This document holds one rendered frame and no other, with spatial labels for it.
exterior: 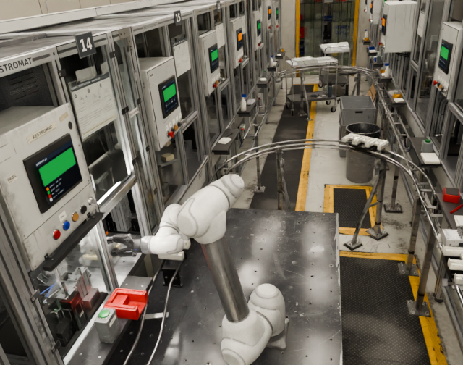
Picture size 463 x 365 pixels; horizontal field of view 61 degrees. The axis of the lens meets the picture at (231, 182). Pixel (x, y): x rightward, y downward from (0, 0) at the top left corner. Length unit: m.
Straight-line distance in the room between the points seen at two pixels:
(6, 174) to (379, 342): 2.41
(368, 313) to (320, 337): 1.14
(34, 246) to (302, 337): 1.24
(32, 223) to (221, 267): 0.68
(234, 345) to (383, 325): 1.58
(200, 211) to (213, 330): 0.82
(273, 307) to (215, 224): 0.54
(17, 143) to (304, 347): 1.45
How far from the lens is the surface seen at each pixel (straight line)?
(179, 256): 2.22
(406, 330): 3.07
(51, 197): 1.51
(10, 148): 1.40
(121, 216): 2.37
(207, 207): 1.42
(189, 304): 2.21
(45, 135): 1.51
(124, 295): 1.94
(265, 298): 1.80
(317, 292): 2.23
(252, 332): 1.70
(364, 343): 2.93
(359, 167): 4.70
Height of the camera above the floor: 2.19
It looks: 27 degrees down
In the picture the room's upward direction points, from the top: 5 degrees counter-clockwise
